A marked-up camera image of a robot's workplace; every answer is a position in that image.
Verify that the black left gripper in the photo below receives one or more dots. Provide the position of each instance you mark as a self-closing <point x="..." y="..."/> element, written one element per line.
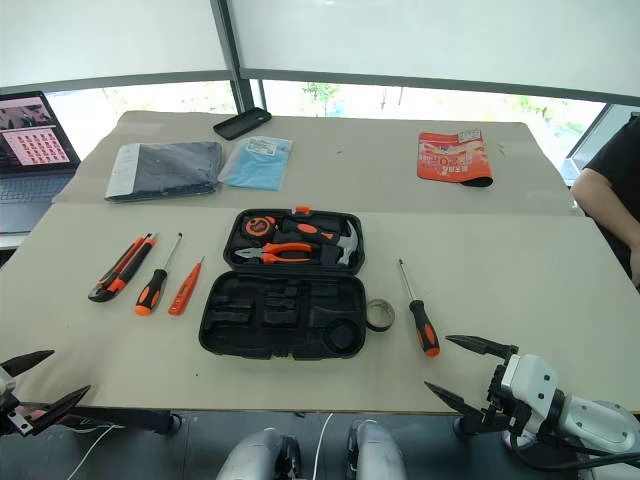
<point x="10" y="417"/>

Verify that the person in black shirt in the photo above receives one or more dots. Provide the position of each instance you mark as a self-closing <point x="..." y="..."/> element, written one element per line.
<point x="612" y="170"/>

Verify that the dark folded cloth in bag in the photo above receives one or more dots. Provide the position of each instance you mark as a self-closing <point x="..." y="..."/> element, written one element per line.
<point x="170" y="167"/>

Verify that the orange black utility knife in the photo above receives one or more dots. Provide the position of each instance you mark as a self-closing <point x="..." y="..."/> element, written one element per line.
<point x="122" y="270"/>

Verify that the small orange black screwdriver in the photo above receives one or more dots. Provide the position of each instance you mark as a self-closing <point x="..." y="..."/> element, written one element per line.
<point x="150" y="292"/>

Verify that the light blue plastic packet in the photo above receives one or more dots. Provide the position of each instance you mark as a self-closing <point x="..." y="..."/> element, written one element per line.
<point x="257" y="167"/>

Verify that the orange tester pen screwdriver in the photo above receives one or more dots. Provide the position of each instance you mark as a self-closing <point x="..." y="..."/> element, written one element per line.
<point x="184" y="290"/>

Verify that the silver rounded robot leg cover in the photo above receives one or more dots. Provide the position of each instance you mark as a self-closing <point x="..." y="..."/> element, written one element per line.
<point x="260" y="455"/>
<point x="375" y="450"/>

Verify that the open grey laptop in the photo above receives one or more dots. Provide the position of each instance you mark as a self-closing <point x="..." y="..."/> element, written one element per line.
<point x="30" y="150"/>

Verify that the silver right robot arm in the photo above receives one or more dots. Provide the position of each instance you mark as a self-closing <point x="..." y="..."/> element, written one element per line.
<point x="600" y="425"/>

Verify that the grey window frame post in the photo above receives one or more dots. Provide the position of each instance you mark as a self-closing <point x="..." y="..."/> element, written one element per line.
<point x="240" y="60"/>

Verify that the black tool case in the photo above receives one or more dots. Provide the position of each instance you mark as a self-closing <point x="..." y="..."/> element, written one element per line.
<point x="280" y="325"/>

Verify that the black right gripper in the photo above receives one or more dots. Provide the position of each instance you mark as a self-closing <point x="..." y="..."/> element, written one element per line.
<point x="500" y="407"/>

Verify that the large orange black screwdriver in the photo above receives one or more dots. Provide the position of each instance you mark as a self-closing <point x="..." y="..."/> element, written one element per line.
<point x="424" y="327"/>

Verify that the orange black tape measure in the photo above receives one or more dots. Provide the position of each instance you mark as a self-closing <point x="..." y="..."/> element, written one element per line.
<point x="258" y="226"/>

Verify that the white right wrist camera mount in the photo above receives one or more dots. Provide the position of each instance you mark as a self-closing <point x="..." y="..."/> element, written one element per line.
<point x="530" y="380"/>

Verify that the orange printed pouch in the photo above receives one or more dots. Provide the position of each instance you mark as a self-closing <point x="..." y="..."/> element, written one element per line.
<point x="452" y="157"/>

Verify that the black electrical tape roll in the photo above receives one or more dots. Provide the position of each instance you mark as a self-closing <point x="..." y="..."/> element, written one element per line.
<point x="380" y="325"/>

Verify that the black phone case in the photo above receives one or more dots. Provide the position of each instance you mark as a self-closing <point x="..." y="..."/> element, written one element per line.
<point x="242" y="123"/>

